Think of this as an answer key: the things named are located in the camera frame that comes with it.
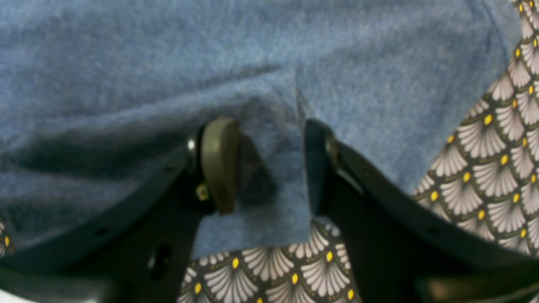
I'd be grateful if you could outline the blue T-shirt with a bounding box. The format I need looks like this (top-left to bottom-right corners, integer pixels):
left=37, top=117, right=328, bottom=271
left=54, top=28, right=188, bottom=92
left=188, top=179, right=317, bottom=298
left=1, top=0, right=522, bottom=256

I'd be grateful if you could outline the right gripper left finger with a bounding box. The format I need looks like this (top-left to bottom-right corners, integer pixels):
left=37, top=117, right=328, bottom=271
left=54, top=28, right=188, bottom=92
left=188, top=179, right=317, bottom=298
left=1, top=118, right=241, bottom=303

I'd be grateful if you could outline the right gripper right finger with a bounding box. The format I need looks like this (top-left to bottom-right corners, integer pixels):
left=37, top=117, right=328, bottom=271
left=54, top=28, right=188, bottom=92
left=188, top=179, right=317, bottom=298
left=304, top=119, right=538, bottom=303

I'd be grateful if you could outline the fan-patterned table cloth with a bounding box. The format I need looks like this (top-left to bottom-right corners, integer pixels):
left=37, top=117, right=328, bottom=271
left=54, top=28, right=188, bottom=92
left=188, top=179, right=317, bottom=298
left=1, top=0, right=538, bottom=303

